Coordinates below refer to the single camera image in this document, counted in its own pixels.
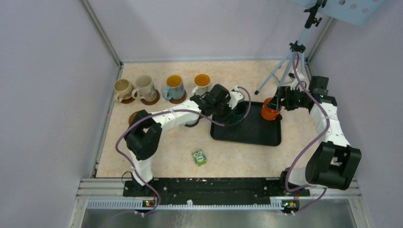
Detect beige round mug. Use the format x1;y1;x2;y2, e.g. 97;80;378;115
114;79;134;103

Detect green owl figure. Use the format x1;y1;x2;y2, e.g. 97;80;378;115
192;150;206;166

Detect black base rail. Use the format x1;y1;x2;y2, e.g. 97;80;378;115
123;178;294;205

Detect plain white mug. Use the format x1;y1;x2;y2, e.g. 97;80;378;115
185;120;197;125

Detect blue mug yellow inside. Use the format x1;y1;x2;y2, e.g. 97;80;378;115
163;75;185;101

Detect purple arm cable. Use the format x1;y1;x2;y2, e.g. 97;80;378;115
115;85;252;218
284;53;331;216

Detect white mug yellow inside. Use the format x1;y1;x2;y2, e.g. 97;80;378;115
191;74;211;96

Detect dark green mug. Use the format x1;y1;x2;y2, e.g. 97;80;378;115
228;101;249;124

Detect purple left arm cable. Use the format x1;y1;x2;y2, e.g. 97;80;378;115
115;85;252;218

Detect dark brown coaster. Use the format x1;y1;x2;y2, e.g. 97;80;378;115
184;121;199;128

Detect black serving tray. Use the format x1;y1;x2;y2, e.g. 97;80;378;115
210;101;282;146

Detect black mug orange inside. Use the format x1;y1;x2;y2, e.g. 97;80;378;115
260;97;280;121

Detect white cable duct strip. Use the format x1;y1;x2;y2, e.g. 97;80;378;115
86;199;284;210

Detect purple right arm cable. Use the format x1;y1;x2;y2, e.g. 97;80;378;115
284;53;331;216

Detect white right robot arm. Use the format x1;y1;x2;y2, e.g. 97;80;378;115
267;73;362;196

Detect blue camera tripod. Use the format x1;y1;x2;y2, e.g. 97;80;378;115
254;0;327;95

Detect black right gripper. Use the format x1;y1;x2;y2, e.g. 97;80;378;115
266;85;308;112

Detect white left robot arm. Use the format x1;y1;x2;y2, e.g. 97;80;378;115
120;84;250;196

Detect light blue perforated panel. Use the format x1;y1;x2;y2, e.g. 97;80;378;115
286;0;388;27

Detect tall cream patterned mug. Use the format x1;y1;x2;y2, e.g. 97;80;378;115
133;75;157;101

